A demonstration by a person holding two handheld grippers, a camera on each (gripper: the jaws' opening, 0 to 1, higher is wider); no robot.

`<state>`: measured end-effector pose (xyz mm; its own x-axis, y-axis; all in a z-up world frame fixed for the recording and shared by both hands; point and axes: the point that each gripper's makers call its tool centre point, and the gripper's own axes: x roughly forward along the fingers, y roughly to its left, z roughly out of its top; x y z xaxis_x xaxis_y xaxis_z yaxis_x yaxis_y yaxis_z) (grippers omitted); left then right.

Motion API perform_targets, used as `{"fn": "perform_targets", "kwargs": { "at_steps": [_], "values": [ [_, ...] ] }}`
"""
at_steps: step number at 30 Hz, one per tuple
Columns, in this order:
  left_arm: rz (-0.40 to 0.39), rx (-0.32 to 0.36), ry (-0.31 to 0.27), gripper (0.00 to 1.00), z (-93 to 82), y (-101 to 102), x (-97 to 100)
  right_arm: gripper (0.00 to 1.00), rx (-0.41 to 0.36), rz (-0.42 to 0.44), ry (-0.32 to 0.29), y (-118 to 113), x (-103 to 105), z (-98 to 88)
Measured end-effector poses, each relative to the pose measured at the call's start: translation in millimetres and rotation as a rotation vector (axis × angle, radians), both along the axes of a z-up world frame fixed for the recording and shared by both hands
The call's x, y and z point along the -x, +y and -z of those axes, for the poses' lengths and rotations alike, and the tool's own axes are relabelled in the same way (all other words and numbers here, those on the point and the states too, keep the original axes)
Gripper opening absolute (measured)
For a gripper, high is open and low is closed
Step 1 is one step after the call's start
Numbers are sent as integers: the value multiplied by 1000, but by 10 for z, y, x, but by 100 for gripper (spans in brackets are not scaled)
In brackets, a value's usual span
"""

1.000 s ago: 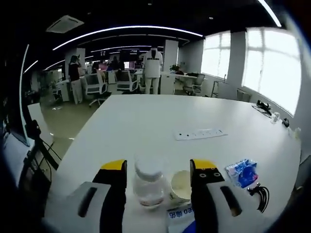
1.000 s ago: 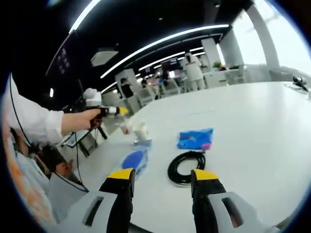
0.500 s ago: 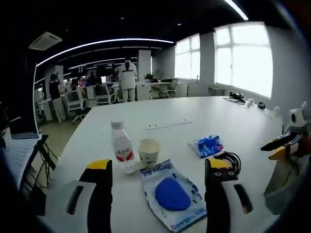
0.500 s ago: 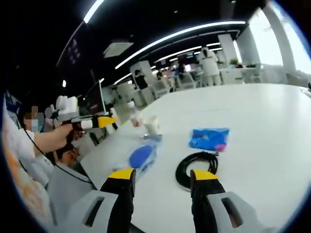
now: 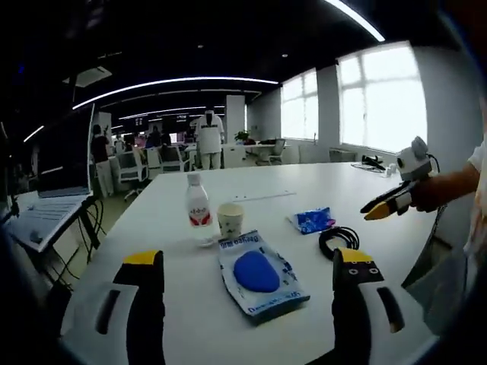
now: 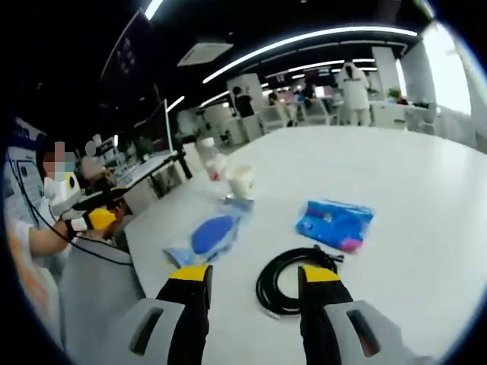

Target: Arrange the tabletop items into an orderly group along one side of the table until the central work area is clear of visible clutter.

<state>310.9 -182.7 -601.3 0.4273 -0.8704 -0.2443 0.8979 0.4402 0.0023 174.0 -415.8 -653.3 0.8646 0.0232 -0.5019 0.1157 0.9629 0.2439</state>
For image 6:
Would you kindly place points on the potted plant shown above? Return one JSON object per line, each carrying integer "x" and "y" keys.
{"x": 395, "y": 93}

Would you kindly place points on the person's white shirt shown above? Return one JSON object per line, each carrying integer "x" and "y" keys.
{"x": 26, "y": 296}

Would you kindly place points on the blue white wall board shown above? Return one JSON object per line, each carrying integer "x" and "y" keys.
{"x": 23, "y": 171}

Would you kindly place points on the blue tissue packet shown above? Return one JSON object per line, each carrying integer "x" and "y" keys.
{"x": 335, "y": 224}

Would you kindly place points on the clear plastic bottle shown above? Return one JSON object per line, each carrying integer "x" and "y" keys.
{"x": 213, "y": 159}

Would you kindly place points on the white paper cup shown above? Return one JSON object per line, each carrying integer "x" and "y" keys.
{"x": 240, "y": 182}

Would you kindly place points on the clear pouch with blue pad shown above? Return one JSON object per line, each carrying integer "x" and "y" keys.
{"x": 211, "y": 235}

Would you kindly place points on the white light stand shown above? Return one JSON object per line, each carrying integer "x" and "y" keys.
{"x": 169, "y": 125}

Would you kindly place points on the white side desk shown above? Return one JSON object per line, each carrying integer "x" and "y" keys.
{"x": 148, "y": 167}

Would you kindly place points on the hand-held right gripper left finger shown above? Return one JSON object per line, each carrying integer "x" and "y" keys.
{"x": 182, "y": 304}

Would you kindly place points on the grey chair back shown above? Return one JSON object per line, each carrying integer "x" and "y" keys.
{"x": 99, "y": 289}

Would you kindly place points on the ceiling air vent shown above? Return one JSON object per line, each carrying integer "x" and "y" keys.
{"x": 205, "y": 54}

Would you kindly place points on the long ceiling light strip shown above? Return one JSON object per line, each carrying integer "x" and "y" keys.
{"x": 304, "y": 38}

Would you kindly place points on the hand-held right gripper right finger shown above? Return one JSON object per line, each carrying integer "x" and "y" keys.
{"x": 323, "y": 304}

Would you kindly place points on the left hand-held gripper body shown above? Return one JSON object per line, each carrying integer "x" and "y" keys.
{"x": 62, "y": 195}

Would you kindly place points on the white pillar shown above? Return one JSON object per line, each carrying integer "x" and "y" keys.
{"x": 251, "y": 81}
{"x": 385, "y": 72}

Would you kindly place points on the white office chair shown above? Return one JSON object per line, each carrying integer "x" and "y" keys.
{"x": 317, "y": 113}
{"x": 275, "y": 118}

